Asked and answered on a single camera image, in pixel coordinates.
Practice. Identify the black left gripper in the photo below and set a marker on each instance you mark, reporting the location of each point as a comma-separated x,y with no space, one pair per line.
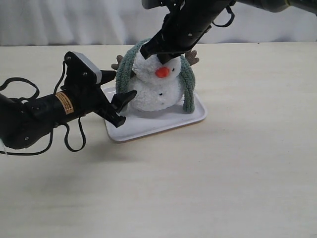
90,98

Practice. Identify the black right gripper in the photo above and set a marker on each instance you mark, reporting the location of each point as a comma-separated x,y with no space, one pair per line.
184,26

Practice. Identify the white plush snowman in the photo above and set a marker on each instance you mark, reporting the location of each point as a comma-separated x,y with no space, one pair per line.
153,86

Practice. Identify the green knitted scarf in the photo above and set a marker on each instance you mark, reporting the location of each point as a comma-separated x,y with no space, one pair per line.
123,74

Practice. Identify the white plastic tray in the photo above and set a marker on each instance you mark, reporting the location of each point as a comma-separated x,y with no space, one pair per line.
140,124

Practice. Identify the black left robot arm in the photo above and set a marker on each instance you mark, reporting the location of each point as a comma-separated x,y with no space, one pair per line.
23,121

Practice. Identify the white curtain backdrop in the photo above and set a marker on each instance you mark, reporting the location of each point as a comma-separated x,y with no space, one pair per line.
125,22

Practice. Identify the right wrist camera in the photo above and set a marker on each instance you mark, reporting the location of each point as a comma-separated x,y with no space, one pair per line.
150,4

